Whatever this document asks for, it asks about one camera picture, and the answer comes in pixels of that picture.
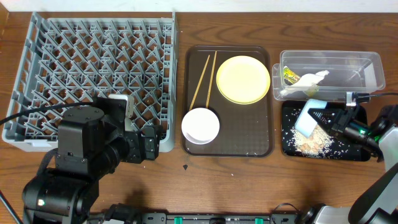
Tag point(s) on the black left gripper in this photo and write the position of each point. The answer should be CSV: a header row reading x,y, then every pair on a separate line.
x,y
150,142

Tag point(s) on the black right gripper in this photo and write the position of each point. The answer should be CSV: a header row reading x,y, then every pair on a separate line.
x,y
335,121

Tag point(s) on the light blue bowl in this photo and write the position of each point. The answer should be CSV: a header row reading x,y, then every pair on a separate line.
x,y
305,124

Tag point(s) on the white tissue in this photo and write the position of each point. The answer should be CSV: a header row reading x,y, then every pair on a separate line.
x,y
305,82

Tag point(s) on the green yellow wrapper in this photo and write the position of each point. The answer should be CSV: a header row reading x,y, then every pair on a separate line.
x,y
290,76

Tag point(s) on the white cup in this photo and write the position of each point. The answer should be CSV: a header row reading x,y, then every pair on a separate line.
x,y
128,125

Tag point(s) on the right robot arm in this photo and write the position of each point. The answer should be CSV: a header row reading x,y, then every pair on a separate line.
x,y
378,203

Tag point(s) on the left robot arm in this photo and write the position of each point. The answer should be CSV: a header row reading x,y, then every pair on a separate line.
x,y
92,140

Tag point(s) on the spilled rice food waste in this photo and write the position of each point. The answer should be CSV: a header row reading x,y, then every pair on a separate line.
x,y
318,145

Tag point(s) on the clear plastic waste bin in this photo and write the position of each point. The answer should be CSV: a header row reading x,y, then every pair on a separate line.
x,y
360,72

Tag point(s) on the grey plastic dishwasher rack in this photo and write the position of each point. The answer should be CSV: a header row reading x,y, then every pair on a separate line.
x,y
69,60

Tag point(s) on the black rectangular tray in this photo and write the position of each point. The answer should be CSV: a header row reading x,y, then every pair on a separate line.
x,y
354,153

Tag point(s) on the white pink shallow bowl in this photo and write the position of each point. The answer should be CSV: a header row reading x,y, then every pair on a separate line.
x,y
200,126

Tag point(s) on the dark brown serving tray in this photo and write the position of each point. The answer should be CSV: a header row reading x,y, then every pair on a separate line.
x,y
245,130

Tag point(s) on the yellow round plate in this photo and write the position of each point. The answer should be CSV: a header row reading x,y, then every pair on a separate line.
x,y
243,80

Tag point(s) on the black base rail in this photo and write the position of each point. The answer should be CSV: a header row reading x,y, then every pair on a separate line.
x,y
120,213

